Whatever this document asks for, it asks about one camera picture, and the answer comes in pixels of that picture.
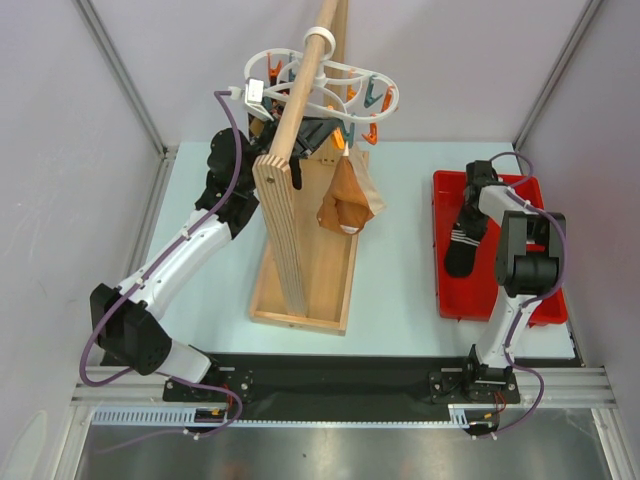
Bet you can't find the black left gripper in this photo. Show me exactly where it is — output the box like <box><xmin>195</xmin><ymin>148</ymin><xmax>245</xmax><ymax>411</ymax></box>
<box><xmin>241</xmin><ymin>105</ymin><xmax>341</xmax><ymax>193</ymax></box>

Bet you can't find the white round clip hanger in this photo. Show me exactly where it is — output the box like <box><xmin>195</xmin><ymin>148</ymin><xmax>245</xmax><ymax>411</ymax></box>
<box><xmin>243</xmin><ymin>27</ymin><xmax>400</xmax><ymax>148</ymax></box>

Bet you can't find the black striped sock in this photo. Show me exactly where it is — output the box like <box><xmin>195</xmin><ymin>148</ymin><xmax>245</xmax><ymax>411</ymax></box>
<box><xmin>444</xmin><ymin>221</ymin><xmax>488</xmax><ymax>278</ymax></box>
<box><xmin>289</xmin><ymin>156</ymin><xmax>302</xmax><ymax>190</ymax></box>

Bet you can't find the brown orange sock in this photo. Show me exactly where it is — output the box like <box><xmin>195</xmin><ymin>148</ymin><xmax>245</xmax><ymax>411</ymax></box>
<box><xmin>316</xmin><ymin>145</ymin><xmax>386</xmax><ymax>236</ymax></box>

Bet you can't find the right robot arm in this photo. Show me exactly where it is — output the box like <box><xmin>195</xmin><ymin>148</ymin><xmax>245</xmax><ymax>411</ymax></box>
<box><xmin>445</xmin><ymin>159</ymin><xmax>566</xmax><ymax>402</ymax></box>

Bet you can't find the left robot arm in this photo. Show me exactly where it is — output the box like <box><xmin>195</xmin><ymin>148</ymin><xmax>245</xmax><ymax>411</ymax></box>
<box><xmin>79</xmin><ymin>100</ymin><xmax>284</xmax><ymax>400</ymax></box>

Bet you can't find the red plastic bin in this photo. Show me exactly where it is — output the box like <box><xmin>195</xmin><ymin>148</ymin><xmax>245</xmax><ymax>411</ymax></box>
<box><xmin>432</xmin><ymin>170</ymin><xmax>568</xmax><ymax>327</ymax></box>

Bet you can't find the wooden rack stand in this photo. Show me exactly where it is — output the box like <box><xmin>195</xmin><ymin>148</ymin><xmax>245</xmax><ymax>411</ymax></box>
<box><xmin>248</xmin><ymin>0</ymin><xmax>371</xmax><ymax>337</ymax></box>

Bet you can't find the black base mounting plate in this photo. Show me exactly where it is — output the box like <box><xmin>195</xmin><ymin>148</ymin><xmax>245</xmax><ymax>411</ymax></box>
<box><xmin>162</xmin><ymin>353</ymin><xmax>520</xmax><ymax>423</ymax></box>

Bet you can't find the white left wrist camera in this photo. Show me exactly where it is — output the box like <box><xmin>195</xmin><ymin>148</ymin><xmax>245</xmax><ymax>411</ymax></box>
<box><xmin>228</xmin><ymin>78</ymin><xmax>273</xmax><ymax>122</ymax></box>

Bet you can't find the aluminium frame rail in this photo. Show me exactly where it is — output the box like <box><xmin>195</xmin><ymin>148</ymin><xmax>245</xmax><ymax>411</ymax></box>
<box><xmin>71</xmin><ymin>368</ymin><xmax>616</xmax><ymax>431</ymax></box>

